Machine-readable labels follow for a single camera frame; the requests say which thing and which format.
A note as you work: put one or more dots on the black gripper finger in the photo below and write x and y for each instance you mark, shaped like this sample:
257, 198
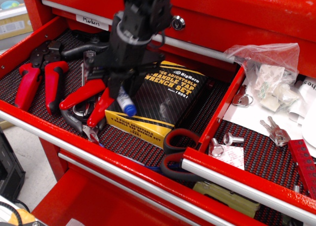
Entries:
114, 84
135, 83

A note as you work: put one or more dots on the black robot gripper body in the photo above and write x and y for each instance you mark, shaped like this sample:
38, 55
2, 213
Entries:
127, 53

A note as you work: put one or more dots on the blue whiteboard marker pen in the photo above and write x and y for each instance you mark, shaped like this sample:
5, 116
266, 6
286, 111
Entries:
125, 103

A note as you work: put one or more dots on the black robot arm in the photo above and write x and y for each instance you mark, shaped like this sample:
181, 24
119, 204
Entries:
168, 18

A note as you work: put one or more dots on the silver drawer lock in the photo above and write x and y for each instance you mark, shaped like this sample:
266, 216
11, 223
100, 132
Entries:
178, 23

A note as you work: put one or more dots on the large open red drawer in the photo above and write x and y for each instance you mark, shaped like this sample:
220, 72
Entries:
120, 183

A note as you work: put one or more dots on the small open red drawer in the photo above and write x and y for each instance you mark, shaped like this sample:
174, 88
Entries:
268, 175

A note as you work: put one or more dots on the black yellow wrench tap box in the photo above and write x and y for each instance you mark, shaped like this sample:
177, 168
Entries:
163, 101

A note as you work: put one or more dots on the silver utility knife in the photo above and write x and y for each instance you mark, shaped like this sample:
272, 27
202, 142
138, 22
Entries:
85, 69

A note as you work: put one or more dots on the red tool chest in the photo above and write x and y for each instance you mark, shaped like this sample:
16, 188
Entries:
130, 97

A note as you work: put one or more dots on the black spring clamp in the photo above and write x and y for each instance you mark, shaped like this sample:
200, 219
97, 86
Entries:
97, 42

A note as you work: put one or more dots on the white markers label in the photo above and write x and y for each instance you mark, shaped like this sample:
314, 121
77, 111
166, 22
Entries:
92, 22

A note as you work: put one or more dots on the red grey scissors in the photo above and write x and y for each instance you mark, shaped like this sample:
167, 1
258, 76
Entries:
175, 154

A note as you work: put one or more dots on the red black crimping pliers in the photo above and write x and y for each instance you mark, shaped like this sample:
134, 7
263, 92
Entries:
45, 63

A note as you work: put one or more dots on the cardboard box on shelf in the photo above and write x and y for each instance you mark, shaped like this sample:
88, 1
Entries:
15, 26

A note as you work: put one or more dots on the silver thumb bolt upper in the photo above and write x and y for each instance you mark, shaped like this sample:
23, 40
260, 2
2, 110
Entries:
229, 139

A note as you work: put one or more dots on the white desiccant packet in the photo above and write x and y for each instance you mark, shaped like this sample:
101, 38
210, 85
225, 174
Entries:
233, 156

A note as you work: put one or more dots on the clear plastic bag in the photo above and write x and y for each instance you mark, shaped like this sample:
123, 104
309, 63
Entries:
271, 71

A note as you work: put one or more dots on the black box on floor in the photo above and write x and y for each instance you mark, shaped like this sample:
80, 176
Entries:
12, 175

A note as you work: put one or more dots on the silver key bunch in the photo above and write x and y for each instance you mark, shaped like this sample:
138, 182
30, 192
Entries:
278, 135

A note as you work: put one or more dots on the white paper sheet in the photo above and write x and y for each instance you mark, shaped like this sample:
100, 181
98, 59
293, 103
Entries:
299, 121

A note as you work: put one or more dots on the olive green tool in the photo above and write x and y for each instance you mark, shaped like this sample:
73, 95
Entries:
228, 197

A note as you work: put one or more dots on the red drill bit holder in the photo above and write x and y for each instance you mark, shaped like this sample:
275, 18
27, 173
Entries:
305, 165

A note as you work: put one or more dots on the red handled wire stripper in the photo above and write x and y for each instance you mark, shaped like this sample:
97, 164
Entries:
94, 90

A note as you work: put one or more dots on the grey handled small pliers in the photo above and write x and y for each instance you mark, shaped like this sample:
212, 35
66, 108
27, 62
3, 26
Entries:
78, 117

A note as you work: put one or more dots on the silver key with ring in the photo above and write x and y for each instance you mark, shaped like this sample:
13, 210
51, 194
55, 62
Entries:
242, 99

